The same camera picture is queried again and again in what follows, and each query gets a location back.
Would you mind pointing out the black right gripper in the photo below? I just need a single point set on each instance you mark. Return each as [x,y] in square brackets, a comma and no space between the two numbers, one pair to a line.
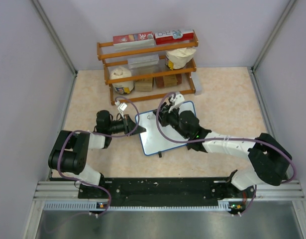
[164,114]

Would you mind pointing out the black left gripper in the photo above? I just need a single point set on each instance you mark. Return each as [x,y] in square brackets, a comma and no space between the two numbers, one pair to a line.
[129,125]

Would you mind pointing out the blue framed whiteboard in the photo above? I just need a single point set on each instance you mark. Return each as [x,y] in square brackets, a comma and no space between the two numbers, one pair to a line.
[152,140]

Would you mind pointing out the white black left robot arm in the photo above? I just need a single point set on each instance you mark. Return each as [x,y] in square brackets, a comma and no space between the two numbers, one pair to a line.
[69,153]

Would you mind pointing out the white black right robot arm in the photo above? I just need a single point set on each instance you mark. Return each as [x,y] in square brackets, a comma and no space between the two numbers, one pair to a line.
[268,160]

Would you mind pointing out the brown sponge stack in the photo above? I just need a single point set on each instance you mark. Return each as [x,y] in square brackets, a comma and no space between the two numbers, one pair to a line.
[168,81]

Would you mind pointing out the beige sponge stack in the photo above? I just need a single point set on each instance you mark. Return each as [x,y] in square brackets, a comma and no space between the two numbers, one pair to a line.
[144,85]

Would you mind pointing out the grey block beside rack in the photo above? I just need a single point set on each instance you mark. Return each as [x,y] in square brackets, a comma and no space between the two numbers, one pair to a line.
[197,83]

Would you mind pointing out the orange wooden shelf rack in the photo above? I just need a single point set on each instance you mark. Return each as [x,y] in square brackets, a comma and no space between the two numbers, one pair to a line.
[186,87]

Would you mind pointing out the cream bag upper shelf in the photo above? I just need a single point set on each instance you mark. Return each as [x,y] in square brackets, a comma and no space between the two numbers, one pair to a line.
[178,58]

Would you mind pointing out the silver metal box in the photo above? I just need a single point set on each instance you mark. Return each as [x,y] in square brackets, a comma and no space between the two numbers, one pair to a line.
[143,61]

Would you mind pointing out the red white wrap box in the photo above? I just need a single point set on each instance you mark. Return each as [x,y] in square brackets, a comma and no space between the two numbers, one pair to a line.
[173,36]

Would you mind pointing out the red foil wrap box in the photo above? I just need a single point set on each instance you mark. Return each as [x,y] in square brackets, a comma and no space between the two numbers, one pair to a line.
[133,41]

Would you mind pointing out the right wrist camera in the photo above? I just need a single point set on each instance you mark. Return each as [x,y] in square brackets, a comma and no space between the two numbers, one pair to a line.
[175,101]

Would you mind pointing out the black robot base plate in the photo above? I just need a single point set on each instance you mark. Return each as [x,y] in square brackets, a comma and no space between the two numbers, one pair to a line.
[159,192]

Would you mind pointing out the grey slotted cable duct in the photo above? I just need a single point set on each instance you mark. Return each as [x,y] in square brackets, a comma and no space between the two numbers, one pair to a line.
[98,207]

